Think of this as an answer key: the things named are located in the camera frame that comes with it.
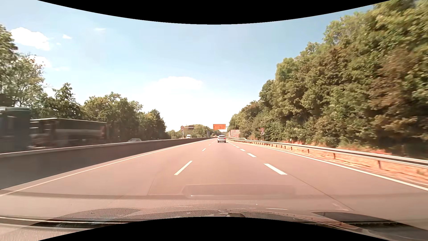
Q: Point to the orange sign board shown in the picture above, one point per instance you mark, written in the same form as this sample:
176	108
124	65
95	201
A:
219	127

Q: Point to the white car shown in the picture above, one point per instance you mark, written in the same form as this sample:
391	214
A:
221	139

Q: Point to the red striped sign board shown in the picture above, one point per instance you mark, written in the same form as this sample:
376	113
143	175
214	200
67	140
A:
234	133

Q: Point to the round road sign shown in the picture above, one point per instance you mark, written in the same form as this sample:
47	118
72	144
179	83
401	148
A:
182	129
262	131

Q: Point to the grey asphalt road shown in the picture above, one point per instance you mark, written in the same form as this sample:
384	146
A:
227	180

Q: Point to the road markings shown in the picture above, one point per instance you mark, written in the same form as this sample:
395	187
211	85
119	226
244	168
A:
275	168

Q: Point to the dark car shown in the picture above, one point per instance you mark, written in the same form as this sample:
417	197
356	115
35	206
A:
134	140

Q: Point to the car's own bonnet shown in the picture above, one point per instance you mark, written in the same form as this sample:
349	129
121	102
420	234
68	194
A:
214	214

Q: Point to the row of trees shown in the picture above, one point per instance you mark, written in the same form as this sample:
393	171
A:
110	117

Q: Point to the wood of green trees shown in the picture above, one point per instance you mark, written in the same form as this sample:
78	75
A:
351	93

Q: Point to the concrete median barrier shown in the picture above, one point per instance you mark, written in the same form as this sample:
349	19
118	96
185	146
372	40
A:
67	159

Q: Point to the dry grass verge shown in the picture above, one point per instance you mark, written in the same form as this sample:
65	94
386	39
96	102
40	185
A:
361	161

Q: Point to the dark lorry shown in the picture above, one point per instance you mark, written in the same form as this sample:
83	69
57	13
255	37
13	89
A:
50	132

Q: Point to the metal guard rail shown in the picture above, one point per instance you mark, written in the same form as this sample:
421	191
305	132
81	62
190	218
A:
334	150

